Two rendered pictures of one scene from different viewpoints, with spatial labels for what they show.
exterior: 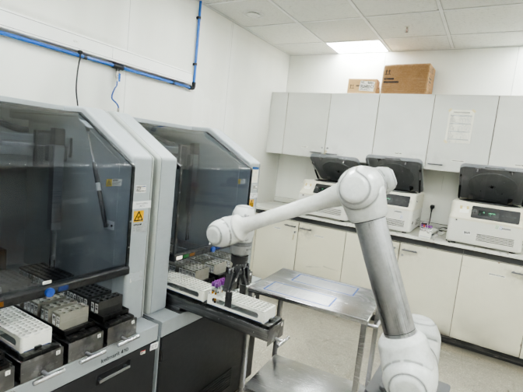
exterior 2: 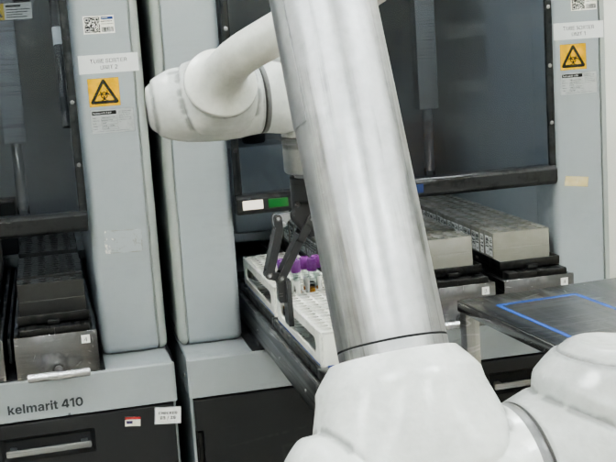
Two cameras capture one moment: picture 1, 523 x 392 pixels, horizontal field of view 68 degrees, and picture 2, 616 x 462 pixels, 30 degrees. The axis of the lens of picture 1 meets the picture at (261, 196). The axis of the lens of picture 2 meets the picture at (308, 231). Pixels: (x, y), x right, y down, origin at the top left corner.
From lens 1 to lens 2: 128 cm
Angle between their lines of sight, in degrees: 47
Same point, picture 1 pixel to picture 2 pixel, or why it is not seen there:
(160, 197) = (168, 45)
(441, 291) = not seen: outside the picture
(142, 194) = (104, 37)
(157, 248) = (181, 176)
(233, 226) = (184, 79)
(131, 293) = (117, 281)
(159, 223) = not seen: hidden behind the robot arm
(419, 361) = (348, 435)
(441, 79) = not seen: outside the picture
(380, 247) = (294, 54)
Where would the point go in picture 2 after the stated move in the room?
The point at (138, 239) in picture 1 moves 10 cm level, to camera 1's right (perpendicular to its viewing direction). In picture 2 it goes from (113, 148) to (147, 149)
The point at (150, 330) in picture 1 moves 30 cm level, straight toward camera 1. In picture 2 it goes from (148, 371) to (16, 428)
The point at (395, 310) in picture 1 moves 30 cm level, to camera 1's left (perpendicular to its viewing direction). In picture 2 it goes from (331, 266) to (135, 238)
